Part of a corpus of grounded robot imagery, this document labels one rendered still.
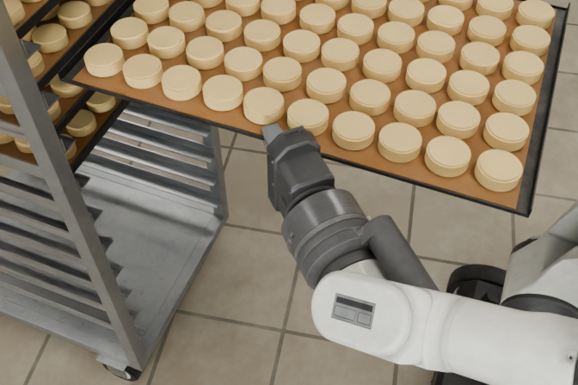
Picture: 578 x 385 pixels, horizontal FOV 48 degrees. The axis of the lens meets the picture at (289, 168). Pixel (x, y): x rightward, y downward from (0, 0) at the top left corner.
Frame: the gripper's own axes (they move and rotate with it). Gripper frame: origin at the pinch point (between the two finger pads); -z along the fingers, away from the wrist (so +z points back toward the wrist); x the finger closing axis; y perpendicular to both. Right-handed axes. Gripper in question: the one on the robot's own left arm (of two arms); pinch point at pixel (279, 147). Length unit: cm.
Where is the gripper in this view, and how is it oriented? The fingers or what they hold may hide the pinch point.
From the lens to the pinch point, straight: 76.1
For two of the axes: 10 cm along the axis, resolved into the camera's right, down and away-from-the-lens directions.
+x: 0.1, -6.5, -7.6
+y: -9.2, 3.0, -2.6
